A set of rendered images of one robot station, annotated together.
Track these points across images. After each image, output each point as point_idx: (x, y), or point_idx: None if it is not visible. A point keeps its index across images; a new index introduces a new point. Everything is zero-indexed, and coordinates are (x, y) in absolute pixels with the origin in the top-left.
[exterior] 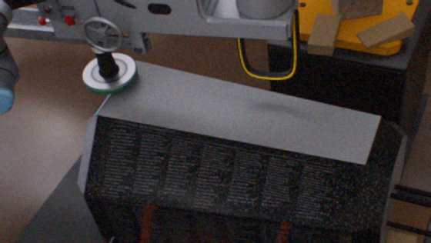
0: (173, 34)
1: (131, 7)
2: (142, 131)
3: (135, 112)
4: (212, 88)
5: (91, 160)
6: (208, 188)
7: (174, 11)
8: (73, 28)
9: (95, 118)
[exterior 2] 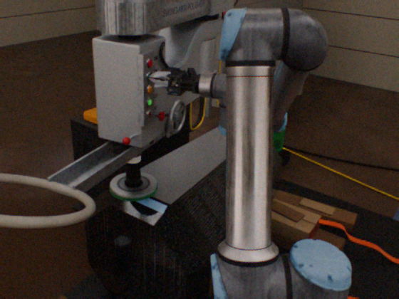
0: (186, 105)
1: None
2: (197, 190)
3: (179, 187)
4: (174, 156)
5: (193, 237)
6: None
7: None
8: (152, 128)
9: (167, 211)
